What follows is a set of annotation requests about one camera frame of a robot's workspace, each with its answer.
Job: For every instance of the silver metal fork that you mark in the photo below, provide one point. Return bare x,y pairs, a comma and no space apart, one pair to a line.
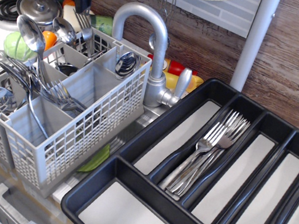
87,32

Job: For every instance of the silver forks in basket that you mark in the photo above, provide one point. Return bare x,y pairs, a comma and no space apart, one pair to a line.
55,92

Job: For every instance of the grey plastic cutlery basket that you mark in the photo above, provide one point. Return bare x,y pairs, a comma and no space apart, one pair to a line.
46,144

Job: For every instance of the stack of forks in tray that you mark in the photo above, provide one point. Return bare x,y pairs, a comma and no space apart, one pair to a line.
220,137

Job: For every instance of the black cutlery tray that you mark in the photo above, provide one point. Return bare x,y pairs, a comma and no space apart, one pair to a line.
255,181

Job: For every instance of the stainless steel pot with lid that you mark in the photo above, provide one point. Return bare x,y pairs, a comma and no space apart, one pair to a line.
42,12

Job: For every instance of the silver spoon rear compartment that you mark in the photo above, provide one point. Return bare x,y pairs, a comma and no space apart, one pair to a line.
64,30

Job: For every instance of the green toy can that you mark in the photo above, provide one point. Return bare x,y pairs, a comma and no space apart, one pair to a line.
102,23

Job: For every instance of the orange toy pepper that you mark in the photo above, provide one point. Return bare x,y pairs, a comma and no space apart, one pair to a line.
50,39

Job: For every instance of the large silver spoon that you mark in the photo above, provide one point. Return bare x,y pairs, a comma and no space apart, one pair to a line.
34,39

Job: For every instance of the black coil stove burner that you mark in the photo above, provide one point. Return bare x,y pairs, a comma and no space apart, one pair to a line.
8,10

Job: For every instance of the green toy cabbage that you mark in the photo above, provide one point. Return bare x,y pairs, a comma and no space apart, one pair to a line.
15,47

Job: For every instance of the silver spoon near faucet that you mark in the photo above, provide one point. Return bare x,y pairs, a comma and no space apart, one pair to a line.
126,65

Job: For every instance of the red yellow toy bottle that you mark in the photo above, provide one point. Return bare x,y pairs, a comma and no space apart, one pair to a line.
173,67

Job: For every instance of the silver spoon front left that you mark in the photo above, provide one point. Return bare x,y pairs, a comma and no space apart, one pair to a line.
8,102

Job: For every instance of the silver toy faucet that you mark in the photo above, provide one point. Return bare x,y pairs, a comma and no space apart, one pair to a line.
156,91

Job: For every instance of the yellow toy corn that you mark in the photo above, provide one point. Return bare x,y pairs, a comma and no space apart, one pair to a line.
171,79

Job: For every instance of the green toy leaf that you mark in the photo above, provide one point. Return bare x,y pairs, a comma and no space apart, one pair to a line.
96,160

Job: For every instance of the white shelf post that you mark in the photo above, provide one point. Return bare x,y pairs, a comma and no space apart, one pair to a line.
264,16

